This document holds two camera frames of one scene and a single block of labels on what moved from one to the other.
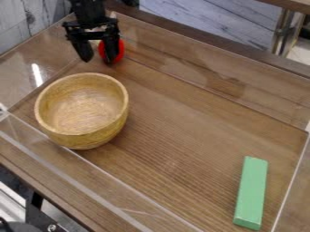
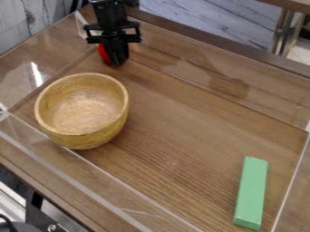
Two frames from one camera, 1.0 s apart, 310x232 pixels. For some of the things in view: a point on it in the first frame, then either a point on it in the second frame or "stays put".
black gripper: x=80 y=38 → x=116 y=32
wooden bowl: x=82 y=108 stays put
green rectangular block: x=251 y=195 stays put
